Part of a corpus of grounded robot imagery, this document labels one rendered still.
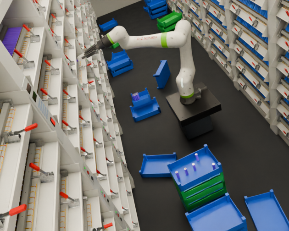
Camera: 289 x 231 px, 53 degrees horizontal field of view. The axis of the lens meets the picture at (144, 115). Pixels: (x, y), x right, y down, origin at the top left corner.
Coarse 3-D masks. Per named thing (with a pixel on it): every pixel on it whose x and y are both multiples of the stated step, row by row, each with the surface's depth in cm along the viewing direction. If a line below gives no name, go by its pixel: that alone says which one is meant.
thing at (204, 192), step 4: (224, 180) 189; (216, 184) 196; (220, 184) 190; (224, 184) 192; (208, 188) 189; (212, 188) 190; (216, 188) 192; (200, 192) 189; (204, 192) 190; (208, 192) 191; (192, 196) 189; (196, 196) 189; (200, 196) 191; (184, 200) 188; (188, 200) 189; (192, 200) 191
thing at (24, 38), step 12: (0, 24) 139; (12, 24) 145; (24, 24) 130; (36, 24) 147; (0, 36) 132; (12, 36) 134; (24, 36) 134; (36, 36) 133; (12, 48) 123; (24, 48) 128; (36, 48) 128; (24, 60) 117; (36, 60) 118; (24, 72) 111; (36, 72) 112; (36, 84) 109
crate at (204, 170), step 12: (192, 156) 196; (204, 156) 196; (168, 168) 192; (180, 168) 194; (192, 168) 191; (204, 168) 189; (216, 168) 186; (180, 180) 187; (192, 180) 179; (204, 180) 182
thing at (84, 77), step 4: (76, 56) 236; (84, 60) 237; (84, 64) 232; (80, 72) 221; (84, 72) 221; (80, 76) 216; (84, 76) 216; (80, 80) 212; (84, 80) 212; (84, 88) 203; (88, 92) 199; (88, 96) 191
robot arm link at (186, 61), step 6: (180, 24) 216; (186, 24) 217; (186, 30) 213; (186, 42) 226; (180, 48) 232; (186, 48) 230; (180, 54) 238; (186, 54) 234; (186, 60) 238; (192, 60) 241; (186, 66) 242; (192, 66) 243; (192, 72) 242
